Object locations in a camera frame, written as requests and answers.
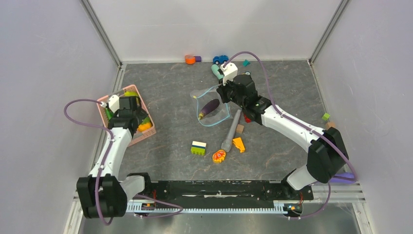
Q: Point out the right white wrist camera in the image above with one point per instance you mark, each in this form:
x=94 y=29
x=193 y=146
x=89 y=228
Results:
x=229 y=71

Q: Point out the pink plastic basket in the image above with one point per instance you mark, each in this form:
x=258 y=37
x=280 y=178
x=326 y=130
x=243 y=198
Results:
x=138 y=136

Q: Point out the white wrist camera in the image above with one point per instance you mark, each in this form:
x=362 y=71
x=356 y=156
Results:
x=229 y=71
x=112 y=103

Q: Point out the tan wooden cube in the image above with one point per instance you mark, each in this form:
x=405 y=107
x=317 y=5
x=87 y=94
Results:
x=329 y=125

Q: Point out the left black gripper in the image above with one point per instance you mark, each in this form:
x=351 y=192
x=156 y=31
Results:
x=140 y=114

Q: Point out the clear zip top bag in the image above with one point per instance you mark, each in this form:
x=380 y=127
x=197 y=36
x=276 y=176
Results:
x=201 y=97

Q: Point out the lime green cube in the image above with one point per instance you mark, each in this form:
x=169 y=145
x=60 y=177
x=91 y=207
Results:
x=326 y=117

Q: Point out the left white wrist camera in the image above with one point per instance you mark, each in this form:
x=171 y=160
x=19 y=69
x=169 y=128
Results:
x=112 y=103

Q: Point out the yellow toy corn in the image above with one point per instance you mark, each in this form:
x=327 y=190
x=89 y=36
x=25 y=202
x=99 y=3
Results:
x=145 y=125

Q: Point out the small brown cube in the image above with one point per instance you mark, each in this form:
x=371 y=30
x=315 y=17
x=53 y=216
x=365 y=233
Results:
x=239 y=129

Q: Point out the yellow red round toy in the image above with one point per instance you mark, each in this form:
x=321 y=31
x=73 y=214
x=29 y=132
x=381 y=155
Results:
x=219 y=156

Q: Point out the grey toy microphone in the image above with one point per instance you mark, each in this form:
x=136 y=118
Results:
x=227 y=143

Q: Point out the blue toy car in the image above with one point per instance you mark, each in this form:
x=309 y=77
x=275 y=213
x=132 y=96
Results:
x=220 y=59

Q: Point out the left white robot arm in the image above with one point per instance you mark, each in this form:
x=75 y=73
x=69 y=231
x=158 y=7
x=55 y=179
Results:
x=100 y=193

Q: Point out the green toy pear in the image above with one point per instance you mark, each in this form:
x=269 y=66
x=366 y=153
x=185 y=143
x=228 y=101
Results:
x=131 y=94

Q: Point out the mint green toy microphone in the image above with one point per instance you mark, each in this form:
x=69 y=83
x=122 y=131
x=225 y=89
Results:
x=217 y=71

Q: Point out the blue green red block stack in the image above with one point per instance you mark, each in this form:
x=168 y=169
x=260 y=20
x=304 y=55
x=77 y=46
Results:
x=247 y=120

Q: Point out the purple toy eggplant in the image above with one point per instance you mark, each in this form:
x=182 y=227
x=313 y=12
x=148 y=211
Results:
x=208 y=108

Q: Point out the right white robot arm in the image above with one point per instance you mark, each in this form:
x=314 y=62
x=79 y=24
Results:
x=326 y=152

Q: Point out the green white brick stack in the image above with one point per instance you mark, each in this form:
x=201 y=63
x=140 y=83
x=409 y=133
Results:
x=198 y=148

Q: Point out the light green toy bean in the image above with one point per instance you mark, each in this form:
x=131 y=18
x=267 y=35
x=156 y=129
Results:
x=108 y=113

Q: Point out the orange toy wedge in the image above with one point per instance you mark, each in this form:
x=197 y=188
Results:
x=238 y=143

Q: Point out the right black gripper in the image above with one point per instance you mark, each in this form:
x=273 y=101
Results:
x=221 y=90

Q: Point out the orange half-round block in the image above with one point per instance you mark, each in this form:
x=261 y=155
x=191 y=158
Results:
x=189 y=59

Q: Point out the teal triangle block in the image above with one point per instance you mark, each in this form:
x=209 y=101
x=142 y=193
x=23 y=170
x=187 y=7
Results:
x=246 y=62

